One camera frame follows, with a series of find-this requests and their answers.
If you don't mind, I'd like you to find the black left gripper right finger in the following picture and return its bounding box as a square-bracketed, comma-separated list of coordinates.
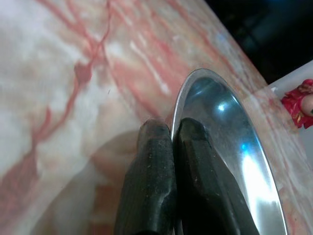
[172, 117, 260, 235]

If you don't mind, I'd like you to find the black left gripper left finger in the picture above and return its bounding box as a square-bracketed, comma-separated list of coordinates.
[114, 117, 178, 235]

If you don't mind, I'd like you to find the large steel plate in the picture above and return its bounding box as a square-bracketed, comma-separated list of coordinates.
[170, 68, 287, 235]

